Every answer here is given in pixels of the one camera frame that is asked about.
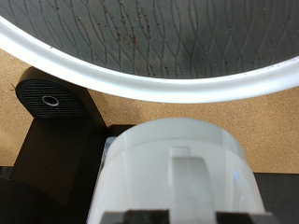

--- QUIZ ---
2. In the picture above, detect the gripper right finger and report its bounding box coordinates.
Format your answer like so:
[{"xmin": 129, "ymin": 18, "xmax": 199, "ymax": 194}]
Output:
[{"xmin": 216, "ymin": 210, "xmax": 279, "ymax": 224}]

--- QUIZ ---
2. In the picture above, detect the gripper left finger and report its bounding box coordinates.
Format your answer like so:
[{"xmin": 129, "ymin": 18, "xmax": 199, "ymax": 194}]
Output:
[{"xmin": 101, "ymin": 209, "xmax": 171, "ymax": 224}]

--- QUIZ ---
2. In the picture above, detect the white mug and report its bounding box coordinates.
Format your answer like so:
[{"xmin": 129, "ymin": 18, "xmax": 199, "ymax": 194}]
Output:
[{"xmin": 86, "ymin": 117, "xmax": 265, "ymax": 224}]

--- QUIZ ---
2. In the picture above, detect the black Keurig coffee machine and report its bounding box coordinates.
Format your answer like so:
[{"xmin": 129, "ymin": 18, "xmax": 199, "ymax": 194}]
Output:
[{"xmin": 0, "ymin": 66, "xmax": 135, "ymax": 224}]

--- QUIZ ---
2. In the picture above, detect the dark gray panel board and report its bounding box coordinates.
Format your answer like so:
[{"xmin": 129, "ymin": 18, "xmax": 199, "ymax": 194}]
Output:
[{"xmin": 251, "ymin": 172, "xmax": 299, "ymax": 224}]

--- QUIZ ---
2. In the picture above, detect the white two-tier turntable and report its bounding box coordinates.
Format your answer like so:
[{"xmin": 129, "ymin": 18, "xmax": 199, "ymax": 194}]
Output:
[{"xmin": 0, "ymin": 0, "xmax": 299, "ymax": 105}]

